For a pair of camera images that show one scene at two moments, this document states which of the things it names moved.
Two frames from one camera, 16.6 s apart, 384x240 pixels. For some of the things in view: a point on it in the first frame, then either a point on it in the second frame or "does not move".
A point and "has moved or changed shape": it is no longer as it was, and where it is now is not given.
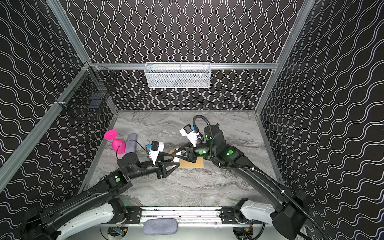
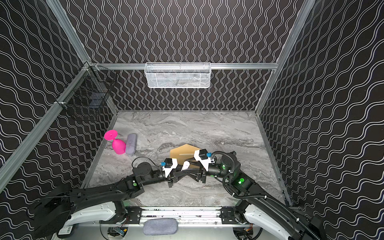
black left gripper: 159,170 to 171,179
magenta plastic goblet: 118,146 does not move
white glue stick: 175,159 to 185,165
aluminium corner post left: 70,30 does not move
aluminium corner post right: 306,8 does not move
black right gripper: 190,153 to 202,174
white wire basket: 178,75 does not move
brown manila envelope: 185,163 has moved or changed shape
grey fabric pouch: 160,226 does not move
